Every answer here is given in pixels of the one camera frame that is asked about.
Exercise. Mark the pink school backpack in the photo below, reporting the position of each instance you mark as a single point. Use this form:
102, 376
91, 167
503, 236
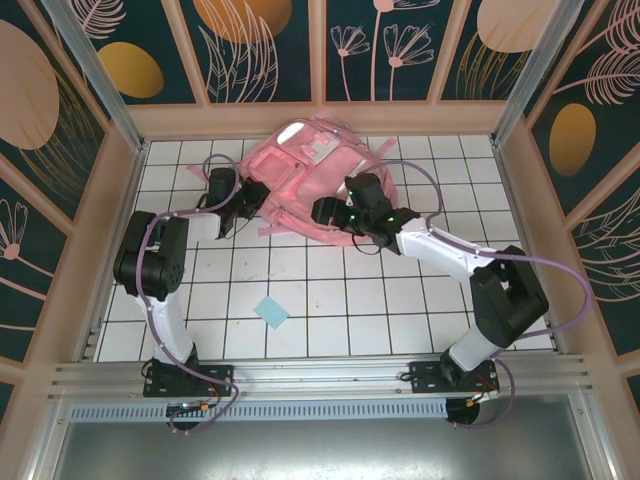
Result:
310, 180

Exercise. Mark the blue sticky note pad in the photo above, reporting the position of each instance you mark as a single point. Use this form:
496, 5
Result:
271, 313

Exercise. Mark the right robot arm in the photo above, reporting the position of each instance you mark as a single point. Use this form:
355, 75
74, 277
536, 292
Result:
440, 245

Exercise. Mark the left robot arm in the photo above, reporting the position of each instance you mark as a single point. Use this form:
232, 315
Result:
170, 325

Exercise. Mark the steel sheet panel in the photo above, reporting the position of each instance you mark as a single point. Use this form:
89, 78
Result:
320, 450

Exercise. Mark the aluminium side rail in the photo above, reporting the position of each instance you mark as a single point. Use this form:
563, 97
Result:
515, 200
94, 340

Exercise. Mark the aluminium mounting rail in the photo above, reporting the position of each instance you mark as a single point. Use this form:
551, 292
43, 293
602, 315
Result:
320, 377

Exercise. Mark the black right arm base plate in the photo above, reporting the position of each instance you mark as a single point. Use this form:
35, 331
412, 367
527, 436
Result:
425, 377

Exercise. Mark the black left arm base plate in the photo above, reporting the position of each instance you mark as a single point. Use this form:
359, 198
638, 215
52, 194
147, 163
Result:
220, 380

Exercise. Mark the aluminium frame post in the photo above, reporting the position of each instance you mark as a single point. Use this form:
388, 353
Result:
100, 80
530, 75

